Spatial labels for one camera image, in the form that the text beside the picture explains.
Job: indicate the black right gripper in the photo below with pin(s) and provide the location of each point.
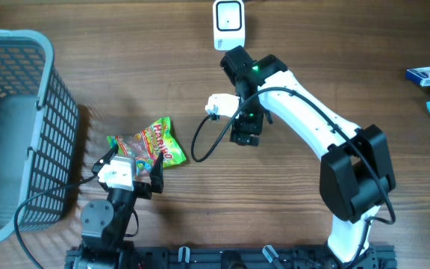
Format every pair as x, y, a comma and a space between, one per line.
239, 123

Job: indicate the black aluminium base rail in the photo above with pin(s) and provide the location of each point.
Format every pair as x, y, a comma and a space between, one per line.
298, 257

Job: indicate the Haribo gummy candy bag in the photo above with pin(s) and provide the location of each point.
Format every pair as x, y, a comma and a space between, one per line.
145, 146

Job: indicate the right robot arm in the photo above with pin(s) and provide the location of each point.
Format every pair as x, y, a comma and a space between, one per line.
356, 172

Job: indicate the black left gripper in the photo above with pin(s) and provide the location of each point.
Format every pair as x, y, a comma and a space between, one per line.
145, 190

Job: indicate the grey plastic shopping basket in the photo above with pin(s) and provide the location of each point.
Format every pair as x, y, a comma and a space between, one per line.
39, 121

